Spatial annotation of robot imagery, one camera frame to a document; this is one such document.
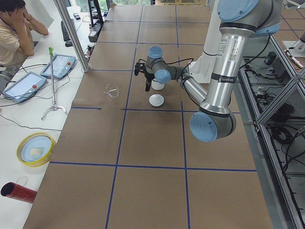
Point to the black keyboard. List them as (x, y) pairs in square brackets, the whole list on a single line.
[(64, 32)]

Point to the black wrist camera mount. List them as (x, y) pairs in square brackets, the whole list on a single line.
[(140, 67)]

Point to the white camera post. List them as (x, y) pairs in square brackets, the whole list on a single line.
[(202, 69)]

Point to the white enamel cup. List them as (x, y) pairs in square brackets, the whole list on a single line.
[(156, 85)]

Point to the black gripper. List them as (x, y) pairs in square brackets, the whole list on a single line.
[(149, 76)]

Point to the seated person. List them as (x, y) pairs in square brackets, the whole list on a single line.
[(16, 42)]

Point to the red cylinder tube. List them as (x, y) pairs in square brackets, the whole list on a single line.
[(18, 192)]

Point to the white cup lid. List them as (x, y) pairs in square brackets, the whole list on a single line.
[(156, 100)]

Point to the black desktop computer box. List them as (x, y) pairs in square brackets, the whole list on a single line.
[(94, 32)]

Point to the teach pendant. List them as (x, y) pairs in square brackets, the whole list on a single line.
[(62, 64), (25, 88)]

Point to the yellow tape roll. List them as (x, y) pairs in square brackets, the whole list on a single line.
[(36, 149)]

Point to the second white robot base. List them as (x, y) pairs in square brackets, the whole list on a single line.
[(294, 49)]

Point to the clear glass funnel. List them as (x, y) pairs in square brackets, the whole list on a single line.
[(112, 90)]

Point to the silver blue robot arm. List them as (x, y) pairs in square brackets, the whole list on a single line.
[(240, 20)]

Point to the near teach pendant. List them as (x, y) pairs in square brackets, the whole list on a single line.
[(25, 88)]

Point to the black computer mouse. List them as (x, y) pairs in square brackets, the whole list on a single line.
[(68, 44)]

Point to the far teach pendant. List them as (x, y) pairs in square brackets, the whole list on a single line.
[(62, 64)]

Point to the green handled reacher grabber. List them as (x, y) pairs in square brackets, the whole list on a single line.
[(54, 106)]

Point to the aluminium frame post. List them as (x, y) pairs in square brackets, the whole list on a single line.
[(64, 14)]

